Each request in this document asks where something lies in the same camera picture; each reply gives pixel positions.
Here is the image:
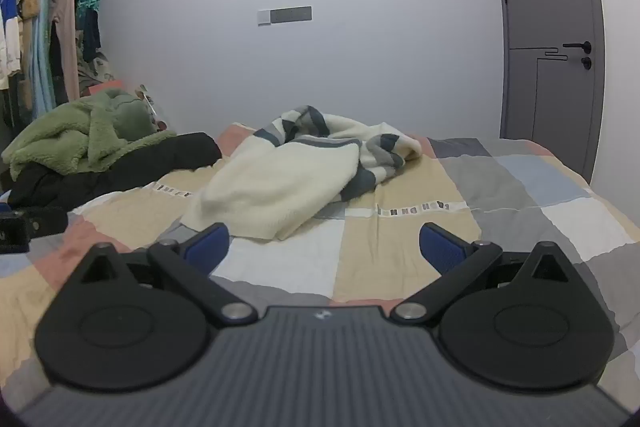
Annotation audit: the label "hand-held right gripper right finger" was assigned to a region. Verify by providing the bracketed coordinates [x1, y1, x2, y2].
[390, 222, 572, 327]

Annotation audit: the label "grey wall switch panel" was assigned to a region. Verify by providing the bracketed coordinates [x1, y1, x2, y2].
[270, 6, 313, 26]

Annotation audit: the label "beige hanging pants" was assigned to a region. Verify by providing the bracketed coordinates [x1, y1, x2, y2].
[49, 0, 82, 104]

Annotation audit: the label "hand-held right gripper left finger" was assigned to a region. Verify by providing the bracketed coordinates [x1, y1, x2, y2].
[77, 222, 260, 329]

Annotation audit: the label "cream striped sweater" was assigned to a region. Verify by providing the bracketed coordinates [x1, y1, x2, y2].
[180, 105, 424, 242]

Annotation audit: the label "green fleece jacket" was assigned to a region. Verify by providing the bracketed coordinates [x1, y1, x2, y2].
[2, 88, 178, 181]

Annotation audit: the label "patchwork bed blanket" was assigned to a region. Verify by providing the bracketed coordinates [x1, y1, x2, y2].
[0, 122, 640, 410]

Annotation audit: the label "dark hanging garment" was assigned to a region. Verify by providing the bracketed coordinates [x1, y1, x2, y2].
[81, 6, 102, 64]

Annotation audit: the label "black jacket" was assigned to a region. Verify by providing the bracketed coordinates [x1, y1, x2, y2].
[7, 132, 223, 239]

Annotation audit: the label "grey door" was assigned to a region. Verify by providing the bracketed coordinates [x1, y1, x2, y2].
[487, 0, 608, 186]

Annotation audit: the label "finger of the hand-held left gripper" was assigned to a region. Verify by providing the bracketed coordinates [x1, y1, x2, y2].
[29, 208, 69, 239]

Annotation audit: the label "blue and white garment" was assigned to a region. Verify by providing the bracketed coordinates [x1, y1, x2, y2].
[0, 0, 23, 90]

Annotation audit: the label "red box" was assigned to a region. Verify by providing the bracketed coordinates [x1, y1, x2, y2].
[86, 79, 124, 98]

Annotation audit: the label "light blue hanging cloth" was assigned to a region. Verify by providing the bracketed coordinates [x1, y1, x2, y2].
[29, 0, 57, 108]

